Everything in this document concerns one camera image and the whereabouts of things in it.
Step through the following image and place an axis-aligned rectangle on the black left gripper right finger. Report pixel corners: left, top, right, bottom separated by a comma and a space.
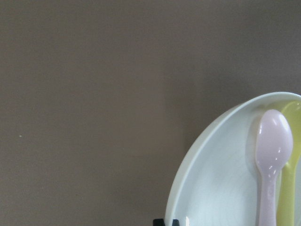
172, 219, 180, 226

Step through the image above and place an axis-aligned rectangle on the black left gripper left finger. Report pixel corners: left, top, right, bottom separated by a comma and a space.
152, 218, 165, 226

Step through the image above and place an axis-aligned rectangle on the white round plate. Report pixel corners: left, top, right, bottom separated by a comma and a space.
164, 92, 301, 226

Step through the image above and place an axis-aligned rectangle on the yellow plastic spoon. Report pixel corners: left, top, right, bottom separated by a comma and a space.
277, 101, 301, 226

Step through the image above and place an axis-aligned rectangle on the pink plastic spoon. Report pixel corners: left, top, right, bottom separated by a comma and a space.
255, 109, 293, 226

